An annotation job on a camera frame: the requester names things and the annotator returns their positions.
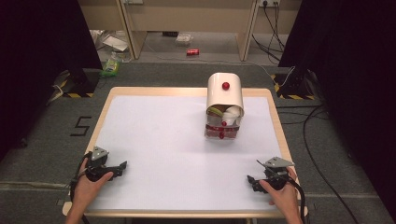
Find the person's right hand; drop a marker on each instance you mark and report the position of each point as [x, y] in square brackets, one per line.
[285, 199]

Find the person's left hand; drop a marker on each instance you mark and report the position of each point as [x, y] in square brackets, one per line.
[88, 189]

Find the white wall socket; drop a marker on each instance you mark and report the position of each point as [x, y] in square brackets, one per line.
[269, 2]

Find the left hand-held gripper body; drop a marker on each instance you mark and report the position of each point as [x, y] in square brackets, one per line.
[97, 165]

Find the white table sheet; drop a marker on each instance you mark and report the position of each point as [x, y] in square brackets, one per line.
[174, 155]

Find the clear plastic packet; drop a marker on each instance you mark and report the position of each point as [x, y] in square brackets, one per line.
[184, 39]

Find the black curtain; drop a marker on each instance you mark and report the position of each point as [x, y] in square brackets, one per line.
[37, 62]
[351, 77]

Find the crumpled white plastic bag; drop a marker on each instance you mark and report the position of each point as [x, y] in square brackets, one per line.
[112, 40]

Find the white bread box red knobs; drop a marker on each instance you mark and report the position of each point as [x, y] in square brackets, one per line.
[224, 93]

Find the red drink can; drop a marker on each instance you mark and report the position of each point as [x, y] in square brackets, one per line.
[192, 52]

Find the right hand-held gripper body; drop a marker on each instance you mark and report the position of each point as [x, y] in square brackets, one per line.
[277, 174]

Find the green packet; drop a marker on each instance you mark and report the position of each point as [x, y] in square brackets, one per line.
[110, 68]

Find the green and yellow food item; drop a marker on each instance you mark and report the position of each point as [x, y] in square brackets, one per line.
[215, 111]

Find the beige wooden desk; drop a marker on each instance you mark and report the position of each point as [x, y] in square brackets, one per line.
[193, 15]

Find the black yellow striped stand base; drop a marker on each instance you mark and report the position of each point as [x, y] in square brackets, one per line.
[292, 90]
[81, 88]

